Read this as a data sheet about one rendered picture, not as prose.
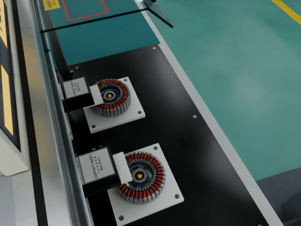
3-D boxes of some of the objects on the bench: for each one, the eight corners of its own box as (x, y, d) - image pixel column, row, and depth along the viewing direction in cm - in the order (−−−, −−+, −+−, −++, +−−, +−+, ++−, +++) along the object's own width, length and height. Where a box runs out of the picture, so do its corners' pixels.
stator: (157, 153, 63) (157, 145, 60) (170, 198, 56) (172, 192, 53) (111, 163, 61) (109, 156, 58) (119, 211, 55) (117, 206, 52)
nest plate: (128, 79, 79) (127, 76, 78) (145, 117, 70) (145, 114, 69) (79, 92, 76) (78, 89, 75) (91, 133, 67) (90, 131, 66)
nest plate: (158, 145, 65) (158, 142, 64) (183, 201, 57) (184, 199, 56) (100, 164, 62) (99, 162, 61) (118, 227, 54) (117, 226, 53)
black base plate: (157, 48, 90) (157, 43, 89) (270, 235, 55) (274, 232, 53) (16, 84, 80) (13, 79, 79) (42, 340, 45) (38, 341, 43)
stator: (123, 82, 76) (122, 73, 73) (136, 110, 70) (135, 102, 67) (86, 93, 74) (83, 84, 71) (96, 123, 68) (93, 115, 65)
